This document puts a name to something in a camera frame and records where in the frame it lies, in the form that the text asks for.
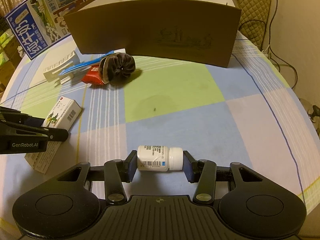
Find white medicine box green print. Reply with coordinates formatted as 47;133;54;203
24;96;81;174

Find white pill bottle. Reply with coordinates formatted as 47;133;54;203
137;145;183;172

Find dark brown sock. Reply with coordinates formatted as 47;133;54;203
99;53;136;84

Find white plastic comb holder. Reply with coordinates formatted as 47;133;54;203
43;50;80;85

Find red snack packet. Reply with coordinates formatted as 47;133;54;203
81;65;106;86

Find checked blue green tablecloth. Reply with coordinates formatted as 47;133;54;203
1;35;319;239

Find blue white toothpaste tube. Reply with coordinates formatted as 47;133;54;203
59;50;114;75

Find blue milk carton box left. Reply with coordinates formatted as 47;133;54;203
5;0;85;60

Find steel pot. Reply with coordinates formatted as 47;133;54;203
299;98;319;136

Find brown cardboard storage box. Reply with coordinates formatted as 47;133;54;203
64;0;241;67

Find beige quilted chair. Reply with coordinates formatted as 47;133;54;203
236;0;271;49

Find black cables and power strip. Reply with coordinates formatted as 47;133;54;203
237;0;299;91

